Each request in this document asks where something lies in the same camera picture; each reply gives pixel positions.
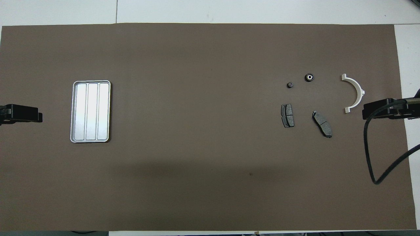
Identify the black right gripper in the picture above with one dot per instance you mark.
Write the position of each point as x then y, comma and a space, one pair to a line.
408, 112

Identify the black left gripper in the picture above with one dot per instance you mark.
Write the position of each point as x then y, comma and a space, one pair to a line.
3, 114

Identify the large black bearing gear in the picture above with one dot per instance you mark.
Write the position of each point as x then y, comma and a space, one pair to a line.
309, 77

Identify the silver metal tray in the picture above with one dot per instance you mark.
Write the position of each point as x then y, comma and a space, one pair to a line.
92, 111

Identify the dark grey brake pad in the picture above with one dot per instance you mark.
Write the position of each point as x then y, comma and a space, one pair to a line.
322, 124
288, 116

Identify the brown table mat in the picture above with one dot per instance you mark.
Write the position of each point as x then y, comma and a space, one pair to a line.
210, 147

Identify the white semicircular plastic bracket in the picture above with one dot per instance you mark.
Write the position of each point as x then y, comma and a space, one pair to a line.
360, 89

